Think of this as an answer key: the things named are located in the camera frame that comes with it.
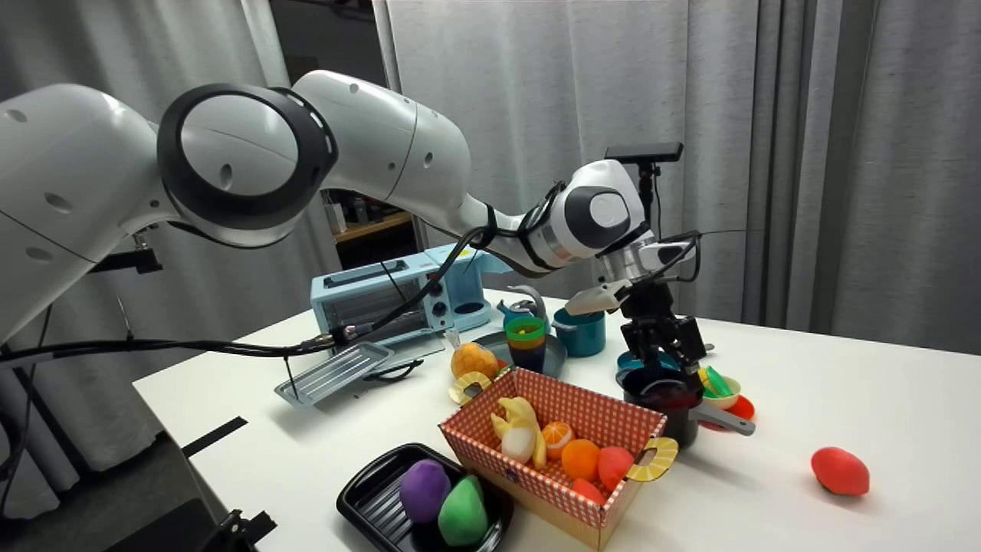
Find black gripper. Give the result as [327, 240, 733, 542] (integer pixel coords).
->
[617, 278, 710, 378]

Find teal toy cup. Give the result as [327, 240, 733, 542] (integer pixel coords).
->
[549, 299, 609, 359]

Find red toy half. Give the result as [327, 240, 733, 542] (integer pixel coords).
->
[723, 393, 759, 427]

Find red toy tomato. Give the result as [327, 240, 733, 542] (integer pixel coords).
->
[592, 440, 638, 493]

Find orange toy segment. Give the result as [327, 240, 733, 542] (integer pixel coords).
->
[539, 416, 578, 464]

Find orange toy ball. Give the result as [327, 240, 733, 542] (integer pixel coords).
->
[559, 435, 603, 487]

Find yellow toy banana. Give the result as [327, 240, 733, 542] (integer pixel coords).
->
[484, 393, 552, 473]

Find small red toy piece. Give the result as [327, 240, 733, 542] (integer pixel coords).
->
[567, 475, 609, 507]

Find white toy egg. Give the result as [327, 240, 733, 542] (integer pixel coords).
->
[497, 419, 539, 467]

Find black tripod pole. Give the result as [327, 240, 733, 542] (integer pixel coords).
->
[636, 159, 665, 245]

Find orange toy fruit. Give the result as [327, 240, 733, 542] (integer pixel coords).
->
[449, 339, 506, 382]

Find red checkered cardboard box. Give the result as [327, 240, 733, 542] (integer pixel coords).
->
[436, 366, 671, 552]

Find toy fruit slice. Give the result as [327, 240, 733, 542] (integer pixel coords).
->
[445, 367, 497, 408]

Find red toy strawberry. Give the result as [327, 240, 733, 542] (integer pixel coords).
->
[810, 440, 874, 502]

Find green toy pear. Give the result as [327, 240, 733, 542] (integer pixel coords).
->
[436, 473, 495, 550]

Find grey curtain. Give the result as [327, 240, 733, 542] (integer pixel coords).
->
[0, 0, 343, 507]
[384, 0, 981, 359]

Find purple toy eggplant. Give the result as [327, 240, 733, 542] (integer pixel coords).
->
[396, 452, 457, 528]

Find light blue toaster oven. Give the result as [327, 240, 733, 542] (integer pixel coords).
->
[307, 240, 514, 355]

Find wooden shelf with items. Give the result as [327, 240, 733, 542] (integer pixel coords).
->
[322, 187, 423, 247]

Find black plastic tray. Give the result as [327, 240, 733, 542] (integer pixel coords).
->
[334, 438, 519, 552]

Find grey toaster oven tray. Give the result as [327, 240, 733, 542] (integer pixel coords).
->
[270, 339, 398, 414]

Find small black pot grey handle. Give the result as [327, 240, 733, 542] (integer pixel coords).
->
[623, 378, 759, 452]

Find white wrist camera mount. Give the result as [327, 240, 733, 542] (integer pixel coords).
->
[561, 286, 628, 320]

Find toy pineapple ring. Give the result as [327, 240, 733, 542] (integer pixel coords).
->
[623, 433, 685, 487]

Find black camera on tripod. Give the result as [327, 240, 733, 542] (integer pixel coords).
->
[600, 141, 686, 169]

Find black toaster cord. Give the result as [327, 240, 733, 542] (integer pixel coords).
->
[358, 355, 428, 390]

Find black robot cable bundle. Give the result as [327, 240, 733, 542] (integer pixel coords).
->
[0, 181, 569, 367]

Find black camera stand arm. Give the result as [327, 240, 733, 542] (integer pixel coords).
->
[83, 245, 169, 278]

